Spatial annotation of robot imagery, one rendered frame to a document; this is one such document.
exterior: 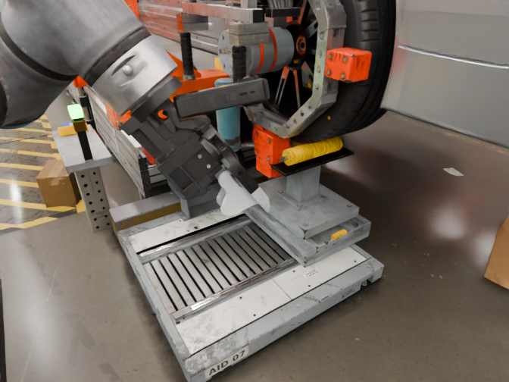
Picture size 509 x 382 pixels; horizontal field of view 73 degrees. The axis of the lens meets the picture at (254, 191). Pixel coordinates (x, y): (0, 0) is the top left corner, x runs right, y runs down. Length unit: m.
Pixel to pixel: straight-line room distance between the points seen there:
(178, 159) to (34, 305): 1.25
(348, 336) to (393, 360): 0.15
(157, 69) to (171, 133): 0.08
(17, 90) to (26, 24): 0.07
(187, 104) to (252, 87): 0.08
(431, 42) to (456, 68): 0.08
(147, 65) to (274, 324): 0.97
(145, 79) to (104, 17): 0.07
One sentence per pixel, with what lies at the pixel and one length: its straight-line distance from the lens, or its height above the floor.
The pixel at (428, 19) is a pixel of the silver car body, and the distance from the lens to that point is 0.93.
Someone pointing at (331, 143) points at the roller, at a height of 0.53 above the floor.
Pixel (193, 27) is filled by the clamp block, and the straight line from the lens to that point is 1.23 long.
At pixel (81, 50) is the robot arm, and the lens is 0.41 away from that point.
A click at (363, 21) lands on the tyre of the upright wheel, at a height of 0.95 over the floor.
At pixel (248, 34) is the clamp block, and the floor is 0.92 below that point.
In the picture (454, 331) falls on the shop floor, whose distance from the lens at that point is 1.47.
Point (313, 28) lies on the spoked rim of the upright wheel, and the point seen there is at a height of 0.91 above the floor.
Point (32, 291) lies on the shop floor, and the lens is 1.65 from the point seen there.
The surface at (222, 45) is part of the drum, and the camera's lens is 1.15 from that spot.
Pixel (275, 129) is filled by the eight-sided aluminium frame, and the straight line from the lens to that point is 1.22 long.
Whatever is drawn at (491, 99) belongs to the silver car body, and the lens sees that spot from 0.86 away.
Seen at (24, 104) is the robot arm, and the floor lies 0.92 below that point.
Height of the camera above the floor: 1.03
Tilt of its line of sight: 31 degrees down
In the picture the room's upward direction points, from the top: straight up
